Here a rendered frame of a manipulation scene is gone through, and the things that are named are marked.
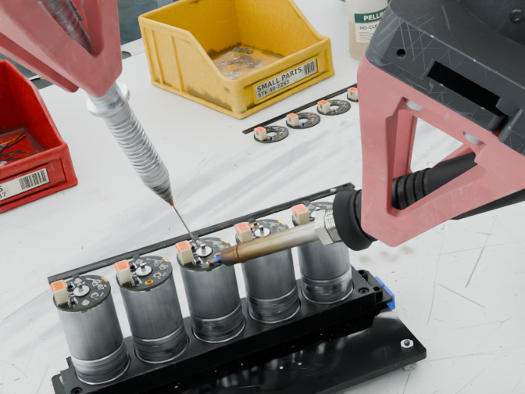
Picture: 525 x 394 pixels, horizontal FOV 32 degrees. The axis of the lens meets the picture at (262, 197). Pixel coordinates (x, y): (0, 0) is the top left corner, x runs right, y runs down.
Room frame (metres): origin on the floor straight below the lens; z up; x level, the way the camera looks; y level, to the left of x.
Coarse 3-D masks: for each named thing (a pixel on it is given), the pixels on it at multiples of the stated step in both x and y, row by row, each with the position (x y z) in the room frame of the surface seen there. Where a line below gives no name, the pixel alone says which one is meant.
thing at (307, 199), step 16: (320, 192) 0.38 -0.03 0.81; (336, 192) 0.37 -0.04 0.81; (272, 208) 0.37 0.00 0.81; (288, 208) 0.37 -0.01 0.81; (224, 224) 0.36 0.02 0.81; (176, 240) 0.35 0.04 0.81; (192, 240) 0.35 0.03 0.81; (112, 256) 0.35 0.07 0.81; (128, 256) 0.35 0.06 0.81; (64, 272) 0.34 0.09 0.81; (80, 272) 0.34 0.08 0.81
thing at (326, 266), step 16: (304, 256) 0.35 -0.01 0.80; (320, 256) 0.34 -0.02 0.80; (336, 256) 0.34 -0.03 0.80; (304, 272) 0.35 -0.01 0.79; (320, 272) 0.34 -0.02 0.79; (336, 272) 0.34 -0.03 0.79; (304, 288) 0.35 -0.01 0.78; (320, 288) 0.34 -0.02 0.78; (336, 288) 0.34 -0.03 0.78; (352, 288) 0.35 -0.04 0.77
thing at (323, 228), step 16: (304, 224) 0.31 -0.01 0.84; (320, 224) 0.30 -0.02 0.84; (256, 240) 0.32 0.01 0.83; (272, 240) 0.31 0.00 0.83; (288, 240) 0.31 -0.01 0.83; (304, 240) 0.30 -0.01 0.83; (320, 240) 0.30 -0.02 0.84; (336, 240) 0.30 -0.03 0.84; (224, 256) 0.32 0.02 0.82; (240, 256) 0.32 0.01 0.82; (256, 256) 0.32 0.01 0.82
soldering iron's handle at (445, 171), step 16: (448, 160) 0.28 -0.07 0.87; (464, 160) 0.28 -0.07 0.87; (400, 176) 0.29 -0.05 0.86; (416, 176) 0.29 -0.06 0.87; (432, 176) 0.28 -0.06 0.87; (448, 176) 0.27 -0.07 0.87; (352, 192) 0.30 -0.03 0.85; (400, 192) 0.28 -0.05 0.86; (416, 192) 0.28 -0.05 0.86; (336, 208) 0.29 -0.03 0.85; (352, 208) 0.29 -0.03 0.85; (400, 208) 0.28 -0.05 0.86; (480, 208) 0.27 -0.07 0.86; (496, 208) 0.27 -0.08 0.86; (336, 224) 0.29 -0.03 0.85; (352, 224) 0.29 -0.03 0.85; (352, 240) 0.29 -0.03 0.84; (368, 240) 0.29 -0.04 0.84
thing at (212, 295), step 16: (192, 272) 0.33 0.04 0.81; (208, 272) 0.33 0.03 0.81; (224, 272) 0.33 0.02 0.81; (192, 288) 0.33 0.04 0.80; (208, 288) 0.33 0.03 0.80; (224, 288) 0.33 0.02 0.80; (192, 304) 0.33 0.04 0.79; (208, 304) 0.33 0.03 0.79; (224, 304) 0.33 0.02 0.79; (240, 304) 0.34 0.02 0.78; (192, 320) 0.33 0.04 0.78; (208, 320) 0.33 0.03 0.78; (224, 320) 0.33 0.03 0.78; (240, 320) 0.33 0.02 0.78; (208, 336) 0.33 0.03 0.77; (224, 336) 0.33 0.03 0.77
